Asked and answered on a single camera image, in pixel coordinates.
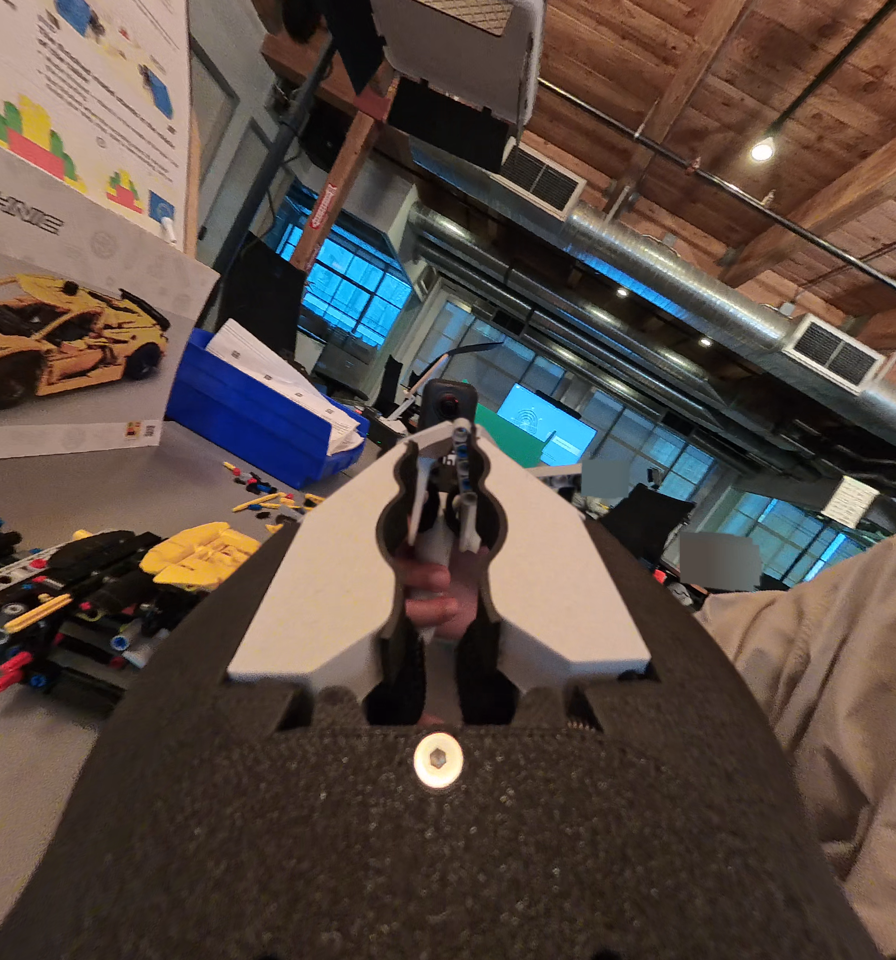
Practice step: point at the wall display screen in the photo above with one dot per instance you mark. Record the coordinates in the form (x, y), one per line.
(560, 431)

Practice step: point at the black partition panel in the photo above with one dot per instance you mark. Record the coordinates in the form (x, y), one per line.
(643, 525)

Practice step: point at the silver ventilation duct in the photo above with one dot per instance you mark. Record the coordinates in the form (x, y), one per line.
(680, 277)

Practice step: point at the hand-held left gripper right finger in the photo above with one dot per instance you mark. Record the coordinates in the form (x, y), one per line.
(568, 592)

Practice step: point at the person's right hand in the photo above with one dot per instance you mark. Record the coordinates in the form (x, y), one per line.
(455, 600)

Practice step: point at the black monitor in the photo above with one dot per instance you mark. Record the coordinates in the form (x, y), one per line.
(260, 300)

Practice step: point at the blue plastic bin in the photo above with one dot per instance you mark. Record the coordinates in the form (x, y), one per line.
(252, 420)

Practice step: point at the grey car instruction booklet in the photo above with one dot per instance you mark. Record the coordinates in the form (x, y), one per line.
(155, 285)

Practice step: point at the green plastic object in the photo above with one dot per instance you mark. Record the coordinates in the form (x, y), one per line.
(508, 442)

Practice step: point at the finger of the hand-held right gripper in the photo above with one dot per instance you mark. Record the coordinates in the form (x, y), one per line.
(420, 487)

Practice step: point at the round wooden board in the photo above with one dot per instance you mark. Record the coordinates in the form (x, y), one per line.
(191, 195)

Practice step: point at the yellow black brick car chassis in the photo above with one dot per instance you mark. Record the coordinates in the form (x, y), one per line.
(200, 555)

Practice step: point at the grey desk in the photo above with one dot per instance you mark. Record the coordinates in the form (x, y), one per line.
(42, 750)

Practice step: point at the white hanging heater unit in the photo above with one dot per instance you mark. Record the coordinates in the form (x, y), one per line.
(463, 52)

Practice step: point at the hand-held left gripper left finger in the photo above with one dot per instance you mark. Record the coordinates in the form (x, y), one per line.
(320, 592)

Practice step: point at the grey brick beam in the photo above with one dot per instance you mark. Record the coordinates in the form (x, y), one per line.
(464, 480)

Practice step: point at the scattered small brick pins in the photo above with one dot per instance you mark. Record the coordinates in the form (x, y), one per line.
(243, 474)

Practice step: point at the person's right forearm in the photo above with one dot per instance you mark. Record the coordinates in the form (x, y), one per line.
(830, 675)

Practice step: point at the pile of small brick parts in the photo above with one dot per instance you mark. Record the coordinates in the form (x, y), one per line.
(283, 510)

